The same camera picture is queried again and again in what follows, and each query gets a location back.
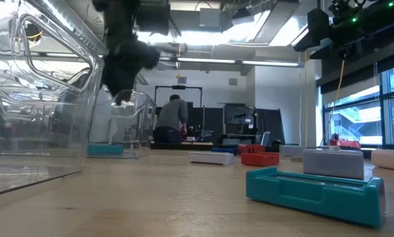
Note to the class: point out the cluttered work table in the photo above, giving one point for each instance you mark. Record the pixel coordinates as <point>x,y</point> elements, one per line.
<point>200,136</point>

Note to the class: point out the white digital clock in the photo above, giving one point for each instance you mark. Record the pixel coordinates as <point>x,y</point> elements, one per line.
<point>210,158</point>

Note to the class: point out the clear plastic bin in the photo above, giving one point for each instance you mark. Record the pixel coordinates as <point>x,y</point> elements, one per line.
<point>35,158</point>
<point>141,125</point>

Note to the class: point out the person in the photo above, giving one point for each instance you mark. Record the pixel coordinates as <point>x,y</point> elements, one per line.
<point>172,115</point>

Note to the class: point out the white chair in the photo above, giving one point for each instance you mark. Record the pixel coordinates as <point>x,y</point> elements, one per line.
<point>266,138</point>

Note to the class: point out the blue digital clock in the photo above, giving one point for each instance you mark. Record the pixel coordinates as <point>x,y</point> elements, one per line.
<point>223,150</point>

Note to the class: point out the grey ceiling box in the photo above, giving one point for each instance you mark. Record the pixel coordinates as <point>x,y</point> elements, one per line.
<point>210,18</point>

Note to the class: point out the ceiling tube light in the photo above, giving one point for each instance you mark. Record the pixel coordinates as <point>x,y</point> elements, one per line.
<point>207,60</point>
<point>269,63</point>

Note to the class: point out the large window wall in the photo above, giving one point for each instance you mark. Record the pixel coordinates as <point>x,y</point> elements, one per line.
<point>355,121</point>

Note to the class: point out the silver ceiling duct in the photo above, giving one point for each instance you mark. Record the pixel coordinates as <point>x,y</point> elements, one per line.
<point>276,19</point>

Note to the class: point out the red object by window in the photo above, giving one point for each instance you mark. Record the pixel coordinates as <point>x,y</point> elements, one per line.
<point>348,144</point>

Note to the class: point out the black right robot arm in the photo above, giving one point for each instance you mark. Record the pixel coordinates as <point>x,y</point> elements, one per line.
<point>388,16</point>

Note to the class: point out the black monitor cabinet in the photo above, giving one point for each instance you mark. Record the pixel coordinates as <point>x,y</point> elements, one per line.
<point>240,115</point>

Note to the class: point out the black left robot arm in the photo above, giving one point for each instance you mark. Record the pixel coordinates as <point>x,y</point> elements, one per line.
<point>118,13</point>

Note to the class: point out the grey wall speaker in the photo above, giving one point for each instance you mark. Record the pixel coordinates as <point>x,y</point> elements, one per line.
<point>182,80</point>
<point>233,82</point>

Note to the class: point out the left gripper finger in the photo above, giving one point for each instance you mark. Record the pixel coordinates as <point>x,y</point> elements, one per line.
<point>123,97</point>

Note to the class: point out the black curtain panel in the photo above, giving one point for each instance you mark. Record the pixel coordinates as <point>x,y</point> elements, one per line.
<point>272,125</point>

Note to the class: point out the pink power adapter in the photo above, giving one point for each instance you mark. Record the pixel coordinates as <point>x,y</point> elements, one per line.
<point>389,159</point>

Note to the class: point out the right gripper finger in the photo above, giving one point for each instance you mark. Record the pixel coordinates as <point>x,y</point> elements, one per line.
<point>332,51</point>
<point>319,26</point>

